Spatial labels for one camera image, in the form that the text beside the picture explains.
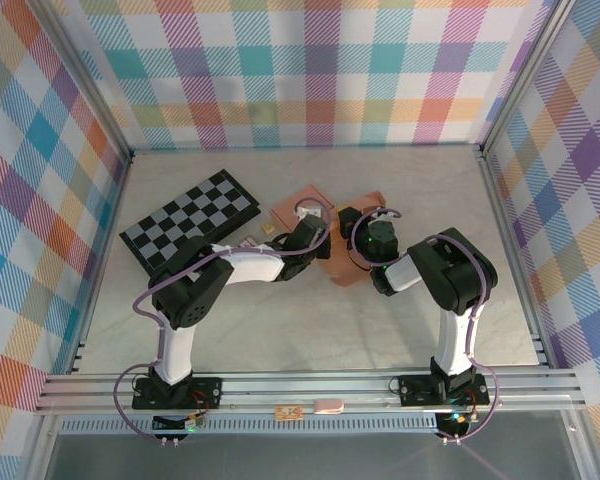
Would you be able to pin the salmon cardboard sheets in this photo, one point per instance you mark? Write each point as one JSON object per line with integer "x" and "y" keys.
{"x": 347, "y": 275}

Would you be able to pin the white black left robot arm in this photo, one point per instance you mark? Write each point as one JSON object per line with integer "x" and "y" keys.
{"x": 252, "y": 265}

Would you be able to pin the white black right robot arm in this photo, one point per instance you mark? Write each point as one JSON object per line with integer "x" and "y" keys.
{"x": 460, "y": 270}

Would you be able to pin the playing card box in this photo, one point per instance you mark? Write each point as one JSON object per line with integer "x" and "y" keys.
{"x": 249, "y": 241}

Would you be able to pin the wooden letter block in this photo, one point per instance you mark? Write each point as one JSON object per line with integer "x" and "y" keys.
{"x": 268, "y": 229}

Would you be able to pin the black grey chessboard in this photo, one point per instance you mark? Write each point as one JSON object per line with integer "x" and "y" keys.
{"x": 195, "y": 210}

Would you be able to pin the small pink eraser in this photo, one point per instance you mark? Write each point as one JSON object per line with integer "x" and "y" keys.
{"x": 328, "y": 406}

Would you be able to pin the small orange label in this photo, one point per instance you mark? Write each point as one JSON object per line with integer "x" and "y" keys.
{"x": 287, "y": 412}

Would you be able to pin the small black circuit board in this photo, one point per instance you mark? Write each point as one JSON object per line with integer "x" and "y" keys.
{"x": 452, "y": 422}
{"x": 180, "y": 425}

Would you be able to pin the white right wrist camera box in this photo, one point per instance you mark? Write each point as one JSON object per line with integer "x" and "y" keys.
{"x": 381, "y": 216}

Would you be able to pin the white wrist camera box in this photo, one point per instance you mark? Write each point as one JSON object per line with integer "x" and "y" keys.
{"x": 307, "y": 209}
{"x": 381, "y": 216}

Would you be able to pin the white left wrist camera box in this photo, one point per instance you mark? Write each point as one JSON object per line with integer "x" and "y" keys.
{"x": 307, "y": 209}

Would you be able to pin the aluminium side rail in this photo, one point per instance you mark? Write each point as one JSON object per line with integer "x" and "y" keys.
{"x": 502, "y": 225}
{"x": 103, "y": 260}

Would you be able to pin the aluminium mounting rail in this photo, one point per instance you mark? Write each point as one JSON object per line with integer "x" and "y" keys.
{"x": 330, "y": 387}

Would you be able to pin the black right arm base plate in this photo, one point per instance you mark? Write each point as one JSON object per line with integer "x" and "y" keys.
{"x": 415, "y": 387}

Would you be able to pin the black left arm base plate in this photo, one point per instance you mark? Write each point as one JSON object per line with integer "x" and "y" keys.
{"x": 205, "y": 390}

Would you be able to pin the aluminium frame post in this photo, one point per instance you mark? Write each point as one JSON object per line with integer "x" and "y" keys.
{"x": 524, "y": 75}
{"x": 94, "y": 100}

